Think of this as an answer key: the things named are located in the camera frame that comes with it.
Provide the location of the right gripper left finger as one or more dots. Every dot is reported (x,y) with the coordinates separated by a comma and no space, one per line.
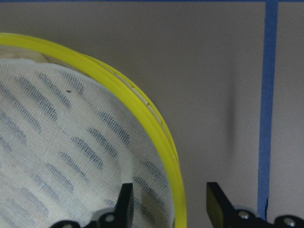
(119,216)

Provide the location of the white steamer cloth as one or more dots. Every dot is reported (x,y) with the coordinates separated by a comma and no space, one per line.
(67,144)

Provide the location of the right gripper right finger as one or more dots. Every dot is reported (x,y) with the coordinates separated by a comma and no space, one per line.
(223,214)

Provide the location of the yellow bamboo steamer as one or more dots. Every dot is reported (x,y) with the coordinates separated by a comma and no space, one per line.
(14,46)

